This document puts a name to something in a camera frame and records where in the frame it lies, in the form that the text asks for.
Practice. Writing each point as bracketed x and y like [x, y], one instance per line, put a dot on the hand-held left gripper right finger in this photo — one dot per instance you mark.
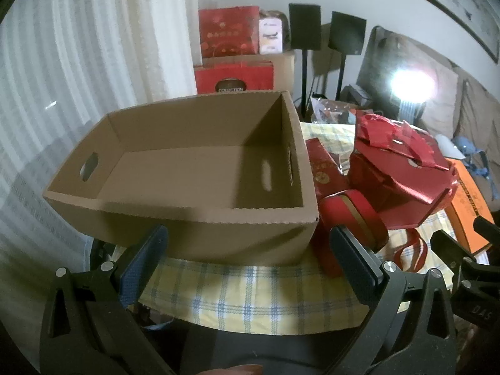
[353, 259]

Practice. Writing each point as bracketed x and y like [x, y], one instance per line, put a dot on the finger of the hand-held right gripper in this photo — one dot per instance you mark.
[453, 248]
[488, 228]

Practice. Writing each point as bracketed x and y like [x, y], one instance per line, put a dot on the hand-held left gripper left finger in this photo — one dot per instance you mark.
[140, 259]

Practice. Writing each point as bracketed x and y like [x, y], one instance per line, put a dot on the brown cardboard box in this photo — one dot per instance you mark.
[175, 234]

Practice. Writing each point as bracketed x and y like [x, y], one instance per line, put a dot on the red rounded tin box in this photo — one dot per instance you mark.
[351, 211]

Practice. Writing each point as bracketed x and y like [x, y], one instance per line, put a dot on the red gift box with ribbon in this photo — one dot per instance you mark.
[390, 187]

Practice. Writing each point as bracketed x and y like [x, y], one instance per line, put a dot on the red rectangular box gold print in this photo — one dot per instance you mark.
[322, 168]

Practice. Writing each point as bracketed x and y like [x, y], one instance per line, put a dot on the orange flat box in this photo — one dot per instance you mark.
[468, 203]

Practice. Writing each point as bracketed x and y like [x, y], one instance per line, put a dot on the brown sofa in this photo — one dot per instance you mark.
[488, 172]

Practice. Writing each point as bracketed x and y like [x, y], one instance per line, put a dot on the yellow checked tablecloth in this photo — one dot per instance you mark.
[242, 293]

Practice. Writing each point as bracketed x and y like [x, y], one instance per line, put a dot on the beige sofa cushion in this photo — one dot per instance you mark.
[441, 97]
[480, 117]

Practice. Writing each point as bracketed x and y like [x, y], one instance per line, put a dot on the clear plastic bag with items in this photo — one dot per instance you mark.
[332, 109]

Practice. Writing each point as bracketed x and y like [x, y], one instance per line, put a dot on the bright video light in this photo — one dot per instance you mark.
[410, 84]

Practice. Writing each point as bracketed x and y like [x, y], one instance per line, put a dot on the small dark box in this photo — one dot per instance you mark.
[357, 93]

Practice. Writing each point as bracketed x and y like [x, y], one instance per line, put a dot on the black speaker stand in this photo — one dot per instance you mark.
[340, 76]
[304, 82]

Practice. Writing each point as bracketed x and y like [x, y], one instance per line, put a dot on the black flat panel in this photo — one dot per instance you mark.
[371, 70]

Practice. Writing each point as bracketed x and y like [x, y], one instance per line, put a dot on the white curtain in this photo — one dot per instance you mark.
[78, 66]

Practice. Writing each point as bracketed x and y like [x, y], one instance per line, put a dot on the red box with round window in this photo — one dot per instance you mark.
[234, 76]

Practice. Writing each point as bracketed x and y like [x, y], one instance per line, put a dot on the small white box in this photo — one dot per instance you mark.
[270, 35]

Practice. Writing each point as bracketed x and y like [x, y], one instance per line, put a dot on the large red patterned gift bag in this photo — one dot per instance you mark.
[228, 31]

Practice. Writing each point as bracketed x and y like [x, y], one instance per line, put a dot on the brown patterned package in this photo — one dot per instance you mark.
[273, 12]

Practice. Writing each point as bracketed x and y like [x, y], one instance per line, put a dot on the framed wall painting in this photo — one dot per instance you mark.
[449, 0]

